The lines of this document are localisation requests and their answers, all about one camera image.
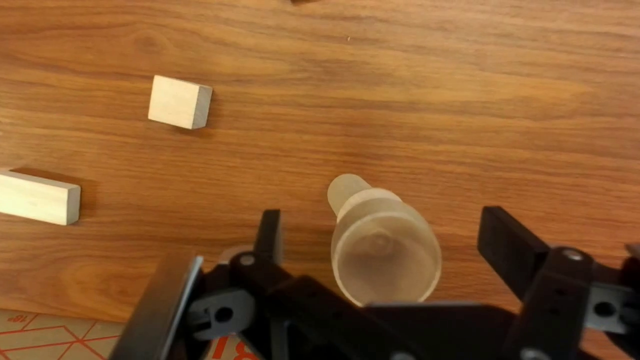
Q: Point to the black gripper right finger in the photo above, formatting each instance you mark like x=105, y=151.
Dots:
x=512, y=242

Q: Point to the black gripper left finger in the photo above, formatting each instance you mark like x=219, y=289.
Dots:
x=268, y=233

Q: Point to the light wooden square block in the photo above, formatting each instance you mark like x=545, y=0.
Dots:
x=174, y=100

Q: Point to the long rectangular wooden block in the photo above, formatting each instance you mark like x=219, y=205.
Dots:
x=36, y=197

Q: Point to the cardboard box with red print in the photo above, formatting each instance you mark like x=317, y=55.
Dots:
x=40, y=336

